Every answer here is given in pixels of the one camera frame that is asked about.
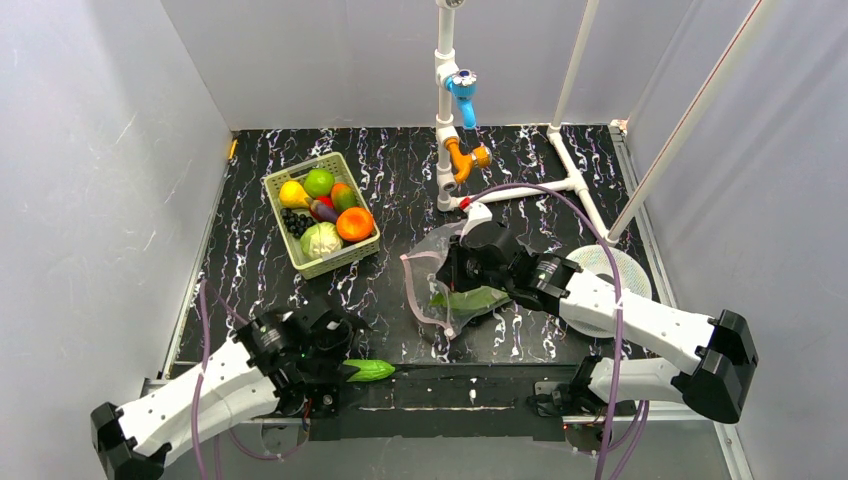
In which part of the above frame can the clear zip top bag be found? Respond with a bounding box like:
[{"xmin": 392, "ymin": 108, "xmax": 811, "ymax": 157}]
[{"xmin": 400, "ymin": 221, "xmax": 511, "ymax": 339}]

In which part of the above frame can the green plastic basket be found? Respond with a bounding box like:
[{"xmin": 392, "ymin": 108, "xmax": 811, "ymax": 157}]
[{"xmin": 263, "ymin": 152, "xmax": 381, "ymax": 280}]

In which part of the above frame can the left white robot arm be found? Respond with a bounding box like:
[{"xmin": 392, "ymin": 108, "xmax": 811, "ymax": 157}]
[{"xmin": 90, "ymin": 300, "xmax": 370, "ymax": 479}]

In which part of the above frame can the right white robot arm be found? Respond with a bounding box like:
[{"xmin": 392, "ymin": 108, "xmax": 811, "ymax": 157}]
[{"xmin": 436, "ymin": 221, "xmax": 759, "ymax": 424}]

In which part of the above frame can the orange faucet valve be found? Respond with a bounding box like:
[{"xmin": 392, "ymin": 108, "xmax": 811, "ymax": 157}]
[{"xmin": 443, "ymin": 137, "xmax": 492, "ymax": 184}]

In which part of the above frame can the white round perforated plate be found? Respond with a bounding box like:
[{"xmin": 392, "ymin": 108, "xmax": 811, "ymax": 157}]
[{"xmin": 565, "ymin": 245, "xmax": 654, "ymax": 339}]

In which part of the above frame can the black grapes toy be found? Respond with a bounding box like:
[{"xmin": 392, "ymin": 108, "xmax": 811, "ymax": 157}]
[{"xmin": 280, "ymin": 208, "xmax": 316, "ymax": 239}]

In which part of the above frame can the orange toy fruit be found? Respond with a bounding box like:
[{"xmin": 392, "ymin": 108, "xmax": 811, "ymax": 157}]
[{"xmin": 336, "ymin": 207, "xmax": 375, "ymax": 243}]

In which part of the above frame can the purple eggplant toy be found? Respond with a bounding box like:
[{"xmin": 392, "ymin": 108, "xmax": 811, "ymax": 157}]
[{"xmin": 310, "ymin": 200, "xmax": 339, "ymax": 224}]

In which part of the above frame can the orange green mango toy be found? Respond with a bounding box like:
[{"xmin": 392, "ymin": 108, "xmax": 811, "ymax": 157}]
[{"xmin": 330, "ymin": 183, "xmax": 359, "ymax": 214}]

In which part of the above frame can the yellow pear toy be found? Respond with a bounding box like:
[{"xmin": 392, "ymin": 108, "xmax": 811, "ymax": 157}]
[{"xmin": 278, "ymin": 180, "xmax": 313, "ymax": 210}]

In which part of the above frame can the green lime toy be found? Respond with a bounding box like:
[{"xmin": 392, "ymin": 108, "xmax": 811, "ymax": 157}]
[{"xmin": 302, "ymin": 168, "xmax": 336, "ymax": 198}]

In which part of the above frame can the blue faucet valve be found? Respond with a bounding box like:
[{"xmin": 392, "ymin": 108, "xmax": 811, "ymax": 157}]
[{"xmin": 444, "ymin": 69, "xmax": 477, "ymax": 130}]

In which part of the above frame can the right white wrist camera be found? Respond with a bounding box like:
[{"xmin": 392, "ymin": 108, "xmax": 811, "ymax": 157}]
[{"xmin": 459, "ymin": 197, "xmax": 492, "ymax": 238}]

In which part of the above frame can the white pvc pipe frame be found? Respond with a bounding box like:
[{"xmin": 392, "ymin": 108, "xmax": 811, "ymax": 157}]
[{"xmin": 433, "ymin": 0, "xmax": 783, "ymax": 245}]

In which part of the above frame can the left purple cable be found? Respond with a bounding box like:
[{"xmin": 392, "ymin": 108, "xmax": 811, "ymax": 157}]
[{"xmin": 190, "ymin": 278, "xmax": 293, "ymax": 480}]

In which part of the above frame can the purple cable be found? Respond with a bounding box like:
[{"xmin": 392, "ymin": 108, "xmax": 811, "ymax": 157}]
[
  {"xmin": 190, "ymin": 278, "xmax": 293, "ymax": 480},
  {"xmin": 463, "ymin": 182, "xmax": 654, "ymax": 480}
]

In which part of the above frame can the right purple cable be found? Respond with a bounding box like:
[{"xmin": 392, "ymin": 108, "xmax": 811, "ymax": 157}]
[{"xmin": 463, "ymin": 182, "xmax": 654, "ymax": 480}]

